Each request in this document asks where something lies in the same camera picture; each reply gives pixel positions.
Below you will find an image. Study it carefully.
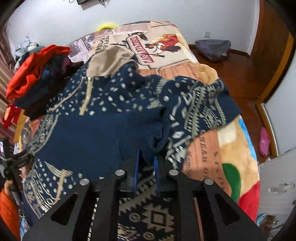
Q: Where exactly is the printed bed blanket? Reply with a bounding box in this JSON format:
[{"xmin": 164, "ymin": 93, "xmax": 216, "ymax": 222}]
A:
[{"xmin": 14, "ymin": 20, "xmax": 261, "ymax": 223}]

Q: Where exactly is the dark folded clothes stack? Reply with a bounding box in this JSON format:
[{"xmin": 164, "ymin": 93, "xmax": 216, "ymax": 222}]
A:
[{"xmin": 15, "ymin": 55, "xmax": 84, "ymax": 121}]

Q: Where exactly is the clutter pile on box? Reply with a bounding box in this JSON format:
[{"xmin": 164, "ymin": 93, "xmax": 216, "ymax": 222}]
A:
[{"xmin": 14, "ymin": 37, "xmax": 44, "ymax": 71}]

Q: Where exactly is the pink clog shoe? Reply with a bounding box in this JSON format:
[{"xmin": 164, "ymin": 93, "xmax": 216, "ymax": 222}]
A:
[{"xmin": 258, "ymin": 128, "xmax": 270, "ymax": 157}]

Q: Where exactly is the red plush toy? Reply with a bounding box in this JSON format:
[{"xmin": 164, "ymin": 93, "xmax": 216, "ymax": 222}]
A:
[{"xmin": 2, "ymin": 103, "xmax": 22, "ymax": 128}]

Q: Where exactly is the small wall monitor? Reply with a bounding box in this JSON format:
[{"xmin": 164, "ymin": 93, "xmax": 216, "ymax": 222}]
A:
[{"xmin": 77, "ymin": 0, "xmax": 89, "ymax": 5}]

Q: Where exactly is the grey backpack on floor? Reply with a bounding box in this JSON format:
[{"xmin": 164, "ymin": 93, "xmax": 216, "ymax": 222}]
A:
[{"xmin": 195, "ymin": 39, "xmax": 231, "ymax": 62}]

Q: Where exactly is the wooden door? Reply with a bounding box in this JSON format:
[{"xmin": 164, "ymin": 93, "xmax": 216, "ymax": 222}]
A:
[{"xmin": 250, "ymin": 0, "xmax": 295, "ymax": 103}]

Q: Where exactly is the white wall socket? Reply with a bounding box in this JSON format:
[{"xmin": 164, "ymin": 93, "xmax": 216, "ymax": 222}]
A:
[{"xmin": 204, "ymin": 32, "xmax": 210, "ymax": 38}]

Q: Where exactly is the red folded garment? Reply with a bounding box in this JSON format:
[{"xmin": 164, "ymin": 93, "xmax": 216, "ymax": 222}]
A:
[{"xmin": 6, "ymin": 45, "xmax": 70, "ymax": 100}]

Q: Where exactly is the white sliding wardrobe door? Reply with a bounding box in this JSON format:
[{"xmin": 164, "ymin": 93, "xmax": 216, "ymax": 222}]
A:
[{"xmin": 259, "ymin": 56, "xmax": 295, "ymax": 158}]

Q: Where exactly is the person left hand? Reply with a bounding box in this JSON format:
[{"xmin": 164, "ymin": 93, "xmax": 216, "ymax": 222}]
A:
[{"xmin": 4, "ymin": 180, "xmax": 14, "ymax": 199}]

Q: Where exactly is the striped pink curtain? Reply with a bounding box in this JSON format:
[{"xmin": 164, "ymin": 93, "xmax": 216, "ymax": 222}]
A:
[{"xmin": 0, "ymin": 29, "xmax": 17, "ymax": 140}]

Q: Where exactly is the navy patterned hooded jacket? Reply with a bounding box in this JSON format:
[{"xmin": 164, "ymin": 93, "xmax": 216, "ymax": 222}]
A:
[{"xmin": 23, "ymin": 58, "xmax": 241, "ymax": 228}]

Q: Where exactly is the white suitcase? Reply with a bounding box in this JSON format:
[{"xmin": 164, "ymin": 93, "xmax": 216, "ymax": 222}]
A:
[{"xmin": 259, "ymin": 149, "xmax": 296, "ymax": 226}]

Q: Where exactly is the yellow round object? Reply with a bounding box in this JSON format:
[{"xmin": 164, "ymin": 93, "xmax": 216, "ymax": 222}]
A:
[{"xmin": 96, "ymin": 23, "xmax": 118, "ymax": 32}]

